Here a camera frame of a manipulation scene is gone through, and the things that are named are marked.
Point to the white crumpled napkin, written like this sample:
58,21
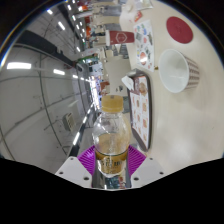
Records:
127,83

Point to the brown fried snack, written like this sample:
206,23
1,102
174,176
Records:
143,88

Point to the ceiling air conditioner unit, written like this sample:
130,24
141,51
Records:
69,121

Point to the group of beige chairs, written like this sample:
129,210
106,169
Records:
115,65

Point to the colourful sticker sheet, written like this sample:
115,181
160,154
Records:
146,43

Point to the white striped cup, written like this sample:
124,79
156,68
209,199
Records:
175,71

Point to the group of ceiling lights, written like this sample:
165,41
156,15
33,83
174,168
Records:
19,65

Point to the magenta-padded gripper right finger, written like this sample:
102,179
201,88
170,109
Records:
136,160

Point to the flat round red coaster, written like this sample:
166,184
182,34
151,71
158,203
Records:
180,30

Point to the dark brown food tray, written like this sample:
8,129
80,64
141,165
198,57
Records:
150,113

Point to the clear bottle with tan cap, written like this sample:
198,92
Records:
111,140

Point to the red paper cup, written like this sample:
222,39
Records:
121,37

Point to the small red packet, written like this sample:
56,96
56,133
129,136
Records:
138,16

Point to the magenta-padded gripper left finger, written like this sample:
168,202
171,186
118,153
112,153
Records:
86,160

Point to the printed paper tray liner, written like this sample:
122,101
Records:
139,113

